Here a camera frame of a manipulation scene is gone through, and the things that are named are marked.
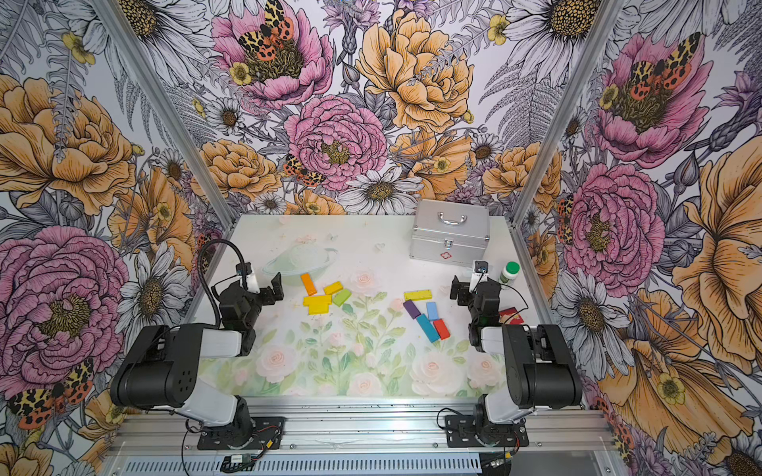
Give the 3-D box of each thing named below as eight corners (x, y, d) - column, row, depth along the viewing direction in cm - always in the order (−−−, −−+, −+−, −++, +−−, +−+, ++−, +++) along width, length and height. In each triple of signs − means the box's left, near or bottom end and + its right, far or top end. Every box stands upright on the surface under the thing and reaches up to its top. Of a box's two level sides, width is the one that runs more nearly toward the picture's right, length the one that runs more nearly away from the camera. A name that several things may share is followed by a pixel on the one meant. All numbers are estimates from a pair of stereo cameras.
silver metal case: (409, 262, 111) (412, 231, 99) (414, 229, 122) (417, 197, 110) (479, 271, 109) (491, 240, 96) (477, 236, 120) (488, 205, 107)
